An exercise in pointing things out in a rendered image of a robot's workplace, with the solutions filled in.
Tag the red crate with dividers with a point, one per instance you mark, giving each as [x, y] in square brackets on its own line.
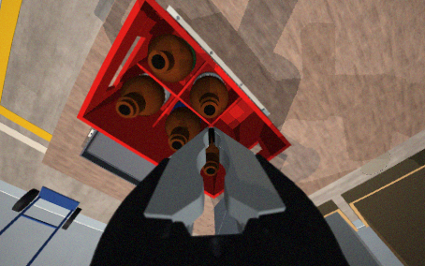
[242, 120]

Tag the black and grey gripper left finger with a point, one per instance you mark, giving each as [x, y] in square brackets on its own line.
[172, 191]

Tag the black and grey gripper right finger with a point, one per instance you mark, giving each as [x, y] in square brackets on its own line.
[254, 188]

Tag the black rectangular tray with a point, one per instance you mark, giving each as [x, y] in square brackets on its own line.
[115, 158]

